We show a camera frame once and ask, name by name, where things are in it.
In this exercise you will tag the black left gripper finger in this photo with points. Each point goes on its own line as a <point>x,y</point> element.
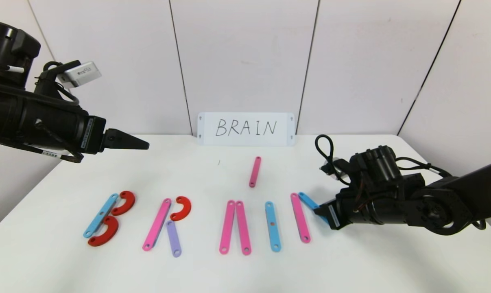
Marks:
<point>120,145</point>
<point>120,134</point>

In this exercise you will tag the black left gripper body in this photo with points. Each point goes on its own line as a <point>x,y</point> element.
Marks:
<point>94,135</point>

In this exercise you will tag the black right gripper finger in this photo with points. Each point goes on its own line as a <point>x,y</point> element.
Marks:
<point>323,210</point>

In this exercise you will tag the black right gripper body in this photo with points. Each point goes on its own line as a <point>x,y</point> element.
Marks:
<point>333,216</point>

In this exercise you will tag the cyan short bar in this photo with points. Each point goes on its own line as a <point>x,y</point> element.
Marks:
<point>308,200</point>

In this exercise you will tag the pink short bar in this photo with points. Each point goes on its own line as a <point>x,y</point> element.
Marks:
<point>300,217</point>

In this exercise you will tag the pink long bar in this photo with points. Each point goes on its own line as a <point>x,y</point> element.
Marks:
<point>158,224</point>
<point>227,226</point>
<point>255,171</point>
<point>243,228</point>

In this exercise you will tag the small red arc piece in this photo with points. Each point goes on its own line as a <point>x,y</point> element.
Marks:
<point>186,207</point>

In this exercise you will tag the purple short bar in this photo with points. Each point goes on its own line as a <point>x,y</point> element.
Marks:
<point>173,240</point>

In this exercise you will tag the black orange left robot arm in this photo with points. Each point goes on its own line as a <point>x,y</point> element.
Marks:
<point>7,118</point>

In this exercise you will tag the white BRAIN sign board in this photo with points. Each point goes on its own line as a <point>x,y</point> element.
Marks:
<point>245,117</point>

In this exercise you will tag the cyan long flat bar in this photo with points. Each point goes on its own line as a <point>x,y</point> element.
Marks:
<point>101,215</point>
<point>272,232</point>

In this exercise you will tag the large red arc piece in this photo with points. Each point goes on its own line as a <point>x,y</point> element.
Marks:
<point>109,232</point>
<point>129,200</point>

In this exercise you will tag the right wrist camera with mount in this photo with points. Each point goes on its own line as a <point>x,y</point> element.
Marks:
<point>330,166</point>

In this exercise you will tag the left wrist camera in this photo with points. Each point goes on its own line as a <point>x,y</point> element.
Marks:
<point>81,74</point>

